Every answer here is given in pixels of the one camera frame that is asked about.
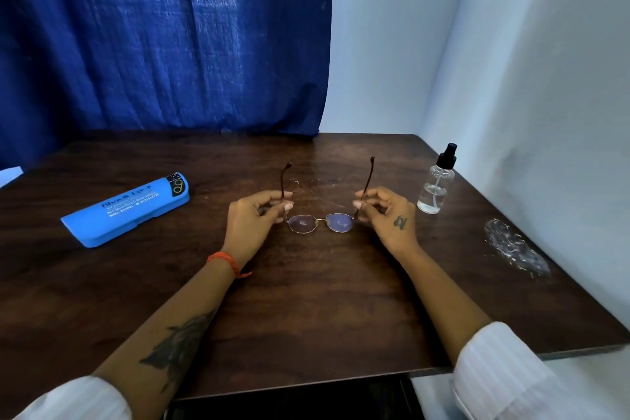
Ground person's left hand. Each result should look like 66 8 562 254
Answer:
221 190 295 268

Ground clear spray bottle black cap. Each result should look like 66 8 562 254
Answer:
417 143 458 215

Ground blue curtain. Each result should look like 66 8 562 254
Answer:
0 0 335 170

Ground thin metal frame eyeglasses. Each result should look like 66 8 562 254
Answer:
281 156 376 235

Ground orange thread wristband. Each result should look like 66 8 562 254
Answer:
207 251 253 280

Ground white paper sheet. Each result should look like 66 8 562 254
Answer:
0 166 24 189

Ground blue eyeglasses case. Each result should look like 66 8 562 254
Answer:
60 172 191 248

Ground person's right forearm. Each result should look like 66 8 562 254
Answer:
396 243 572 420

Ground person's right hand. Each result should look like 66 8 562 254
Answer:
352 187 419 258

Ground person's left forearm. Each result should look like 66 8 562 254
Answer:
15 252 247 420

